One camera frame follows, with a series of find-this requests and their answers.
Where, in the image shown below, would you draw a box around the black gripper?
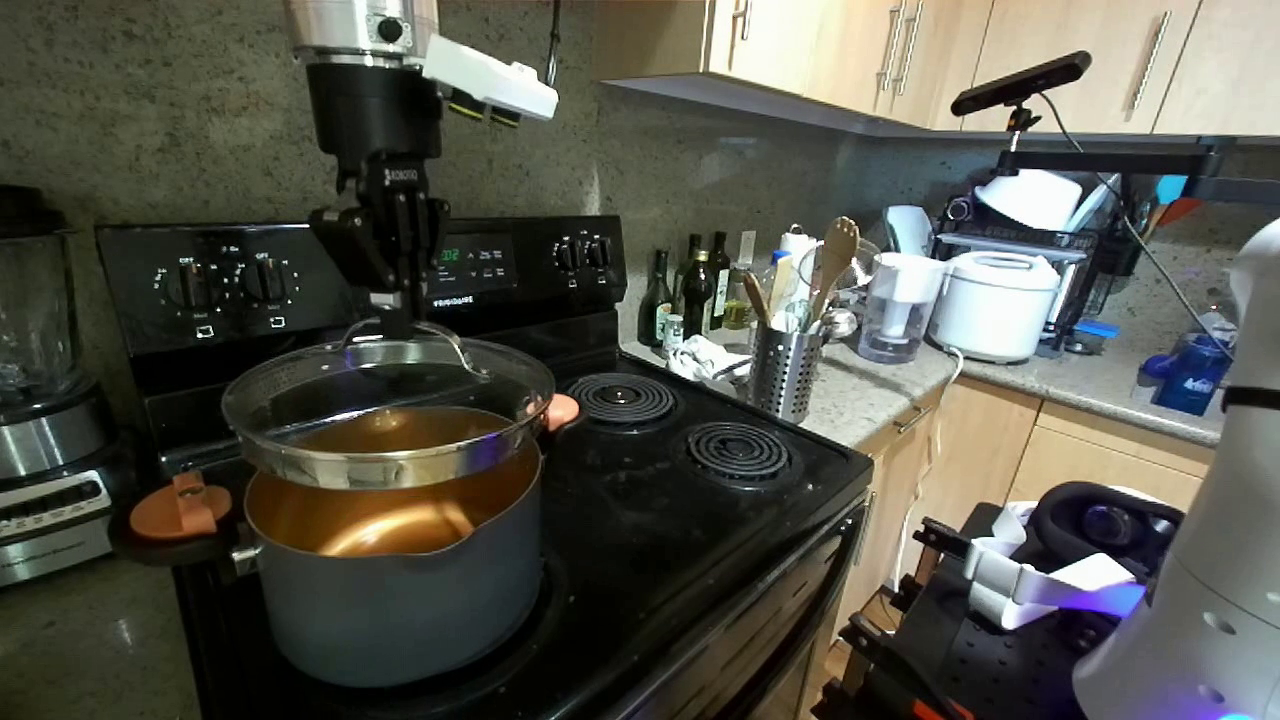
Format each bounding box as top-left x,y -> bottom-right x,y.
305,55 -> 453,321

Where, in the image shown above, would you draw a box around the round glass pot lid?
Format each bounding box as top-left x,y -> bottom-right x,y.
215,317 -> 561,494

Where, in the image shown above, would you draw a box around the dark glass bottle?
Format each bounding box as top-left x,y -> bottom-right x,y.
637,248 -> 674,351
674,232 -> 714,340
705,229 -> 737,333

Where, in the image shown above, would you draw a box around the small coil burner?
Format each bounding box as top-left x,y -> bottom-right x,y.
573,367 -> 678,434

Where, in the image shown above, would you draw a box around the white printed cloth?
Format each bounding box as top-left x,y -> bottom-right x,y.
660,333 -> 752,393

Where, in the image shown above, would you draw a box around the wooden spoon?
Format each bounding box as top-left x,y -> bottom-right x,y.
737,268 -> 777,333

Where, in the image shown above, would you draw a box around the black electric stove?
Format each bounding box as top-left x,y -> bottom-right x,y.
87,211 -> 875,720

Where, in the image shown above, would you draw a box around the plain wooden spatula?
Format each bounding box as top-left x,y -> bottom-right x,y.
762,253 -> 805,333

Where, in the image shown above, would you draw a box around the steel base blender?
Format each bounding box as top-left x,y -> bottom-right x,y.
0,182 -> 137,593

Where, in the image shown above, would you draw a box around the large coil burner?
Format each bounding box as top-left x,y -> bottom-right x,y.
678,417 -> 794,487

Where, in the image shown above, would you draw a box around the perforated steel utensil holder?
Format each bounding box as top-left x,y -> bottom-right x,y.
748,317 -> 833,427

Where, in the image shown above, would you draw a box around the slotted wooden spatula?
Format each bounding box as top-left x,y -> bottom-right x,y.
801,211 -> 869,333

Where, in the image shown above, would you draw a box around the white water filter pitcher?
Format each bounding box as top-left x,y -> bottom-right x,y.
857,253 -> 946,367

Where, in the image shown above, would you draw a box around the white mug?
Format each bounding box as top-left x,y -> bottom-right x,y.
880,202 -> 934,259

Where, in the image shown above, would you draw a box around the white rice cooker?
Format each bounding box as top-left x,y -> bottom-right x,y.
927,248 -> 1065,367

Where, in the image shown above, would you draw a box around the white plate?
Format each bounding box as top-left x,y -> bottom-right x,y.
972,168 -> 1089,232

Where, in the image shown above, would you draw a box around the light wood lower cabinets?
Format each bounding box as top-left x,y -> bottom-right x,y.
833,376 -> 1216,671

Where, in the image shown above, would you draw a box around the light wood cabinets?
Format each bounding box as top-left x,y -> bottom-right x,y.
833,376 -> 1216,671
583,0 -> 1280,146

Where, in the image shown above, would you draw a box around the black dish rack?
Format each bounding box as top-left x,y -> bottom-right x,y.
933,166 -> 1162,358

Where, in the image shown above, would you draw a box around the light wood upper cabinets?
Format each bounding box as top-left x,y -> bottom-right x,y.
583,0 -> 1280,146

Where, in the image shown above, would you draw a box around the black perforated robot table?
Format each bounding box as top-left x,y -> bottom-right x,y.
813,497 -> 1162,720

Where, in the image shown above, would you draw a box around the black padded headset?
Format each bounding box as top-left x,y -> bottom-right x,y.
1025,476 -> 1185,578

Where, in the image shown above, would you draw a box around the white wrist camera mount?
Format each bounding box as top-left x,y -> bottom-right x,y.
420,31 -> 561,130

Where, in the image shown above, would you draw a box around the grey pot with orange handles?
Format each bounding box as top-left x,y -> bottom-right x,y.
112,390 -> 586,692

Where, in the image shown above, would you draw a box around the black bar camera on stand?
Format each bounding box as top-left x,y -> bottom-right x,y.
946,49 -> 1216,176

